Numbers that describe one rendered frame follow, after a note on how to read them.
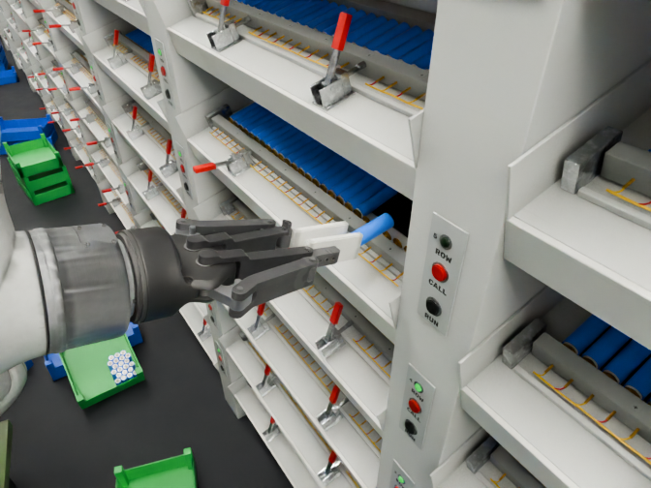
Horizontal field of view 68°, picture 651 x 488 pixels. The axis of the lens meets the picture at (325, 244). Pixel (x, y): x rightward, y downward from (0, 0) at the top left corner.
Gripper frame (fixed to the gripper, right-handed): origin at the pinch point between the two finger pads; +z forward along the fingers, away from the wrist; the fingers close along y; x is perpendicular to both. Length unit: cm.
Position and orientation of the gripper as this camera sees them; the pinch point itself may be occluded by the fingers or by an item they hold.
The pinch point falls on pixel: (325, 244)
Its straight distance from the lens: 50.2
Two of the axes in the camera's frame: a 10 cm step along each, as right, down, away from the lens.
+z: 7.9, -1.3, 6.0
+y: -5.7, -4.9, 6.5
